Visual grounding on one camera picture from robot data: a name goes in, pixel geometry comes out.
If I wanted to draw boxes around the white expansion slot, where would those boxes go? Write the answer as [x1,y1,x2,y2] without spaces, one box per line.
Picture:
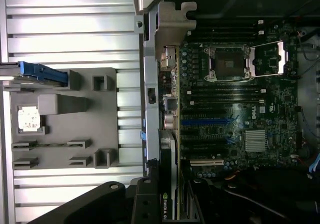
[189,160,224,167]

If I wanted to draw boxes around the long black expansion slot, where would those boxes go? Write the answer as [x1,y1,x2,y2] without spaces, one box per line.
[181,109,227,116]
[181,148,230,155]
[181,139,230,146]

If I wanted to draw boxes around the open black PC case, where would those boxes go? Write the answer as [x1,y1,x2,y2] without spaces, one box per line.
[129,0,320,224]

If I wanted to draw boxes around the blue expansion slot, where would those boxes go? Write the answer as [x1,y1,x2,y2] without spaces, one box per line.
[181,119,238,126]

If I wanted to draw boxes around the silver chipset heatsink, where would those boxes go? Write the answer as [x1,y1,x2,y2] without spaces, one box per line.
[244,129,267,153]

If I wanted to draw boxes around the grey plastic parts rack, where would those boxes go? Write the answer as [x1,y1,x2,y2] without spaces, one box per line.
[2,68,118,171]

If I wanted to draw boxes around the green RAM stick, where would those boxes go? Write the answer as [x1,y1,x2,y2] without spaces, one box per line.
[12,141,76,150]

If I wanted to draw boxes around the green motherboard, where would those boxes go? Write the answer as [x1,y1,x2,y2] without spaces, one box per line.
[178,21,305,179]

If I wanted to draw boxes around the CPU socket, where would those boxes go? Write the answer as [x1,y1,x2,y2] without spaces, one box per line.
[203,45,252,81]

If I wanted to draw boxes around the silver CPU chip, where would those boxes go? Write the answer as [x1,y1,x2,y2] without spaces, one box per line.
[17,106,41,131]

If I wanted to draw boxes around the metal socket cover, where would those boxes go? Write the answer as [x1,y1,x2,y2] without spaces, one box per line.
[248,40,290,77]

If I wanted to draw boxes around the hard disk in blue carrier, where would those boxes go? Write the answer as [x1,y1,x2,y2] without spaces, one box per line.
[0,61,69,87]

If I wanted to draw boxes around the blue data wire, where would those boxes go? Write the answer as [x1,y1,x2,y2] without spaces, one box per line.
[308,151,320,175]

